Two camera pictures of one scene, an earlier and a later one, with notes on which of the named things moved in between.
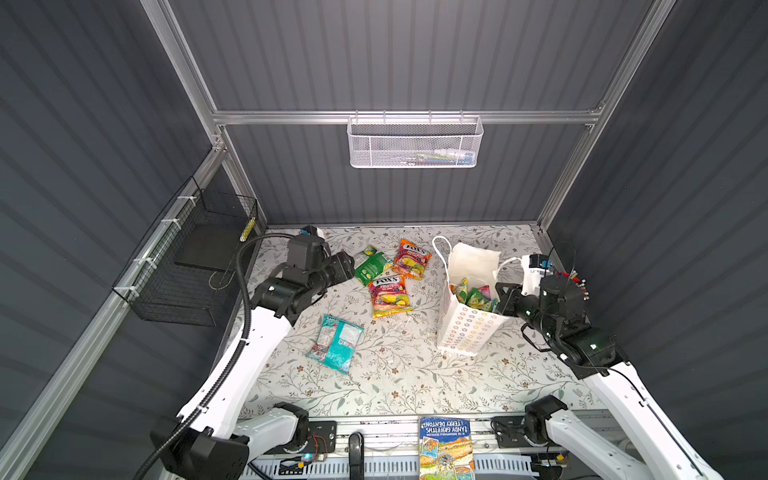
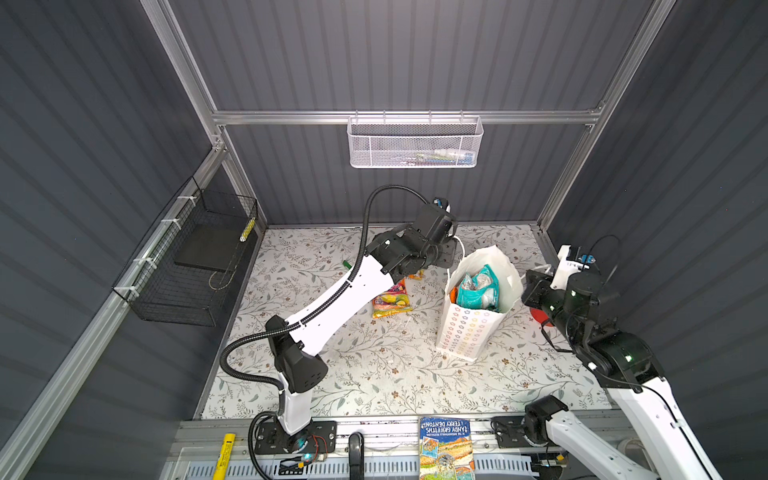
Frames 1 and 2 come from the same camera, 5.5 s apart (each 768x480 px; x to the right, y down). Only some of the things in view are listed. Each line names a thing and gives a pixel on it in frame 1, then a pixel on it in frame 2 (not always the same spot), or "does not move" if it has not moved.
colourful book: (445, 449) does not move
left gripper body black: (334, 270) → (441, 256)
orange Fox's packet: (390, 296) does not move
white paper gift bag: (468, 317) does not move
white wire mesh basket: (410, 142) does not move
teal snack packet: (335, 344) → (479, 290)
